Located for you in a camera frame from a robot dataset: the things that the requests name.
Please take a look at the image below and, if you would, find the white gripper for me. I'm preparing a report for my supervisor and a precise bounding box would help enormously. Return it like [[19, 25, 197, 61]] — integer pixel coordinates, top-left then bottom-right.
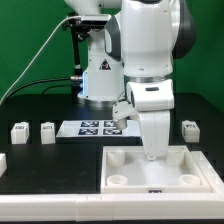
[[138, 110, 170, 161]]

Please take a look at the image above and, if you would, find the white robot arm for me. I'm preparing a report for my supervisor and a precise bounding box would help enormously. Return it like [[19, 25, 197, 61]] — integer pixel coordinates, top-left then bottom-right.
[[64, 0, 196, 160]]

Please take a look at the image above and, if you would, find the white L-shaped fence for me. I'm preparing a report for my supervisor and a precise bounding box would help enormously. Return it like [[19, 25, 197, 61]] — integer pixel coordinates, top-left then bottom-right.
[[0, 152, 224, 222]]

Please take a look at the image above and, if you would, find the white sheet with markers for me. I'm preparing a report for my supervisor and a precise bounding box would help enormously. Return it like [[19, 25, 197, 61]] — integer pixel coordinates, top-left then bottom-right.
[[56, 120, 141, 138]]

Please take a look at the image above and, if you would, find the white block left edge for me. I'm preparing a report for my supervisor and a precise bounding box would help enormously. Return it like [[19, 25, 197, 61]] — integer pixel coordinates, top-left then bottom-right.
[[0, 153, 7, 177]]

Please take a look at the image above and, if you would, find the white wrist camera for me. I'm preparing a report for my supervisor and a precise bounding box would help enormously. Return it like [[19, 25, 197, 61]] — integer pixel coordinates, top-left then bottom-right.
[[111, 79, 175, 130]]

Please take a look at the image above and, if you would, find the black cable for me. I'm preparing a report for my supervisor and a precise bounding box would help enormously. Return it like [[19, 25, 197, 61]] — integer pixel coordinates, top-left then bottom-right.
[[3, 77, 83, 101]]

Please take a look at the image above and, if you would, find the black camera on stand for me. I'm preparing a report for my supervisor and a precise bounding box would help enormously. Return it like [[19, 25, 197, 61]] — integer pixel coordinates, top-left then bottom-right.
[[61, 12, 113, 104]]

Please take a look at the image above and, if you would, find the white cable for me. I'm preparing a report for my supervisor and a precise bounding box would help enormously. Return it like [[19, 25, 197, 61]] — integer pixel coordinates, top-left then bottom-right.
[[0, 15, 82, 104]]

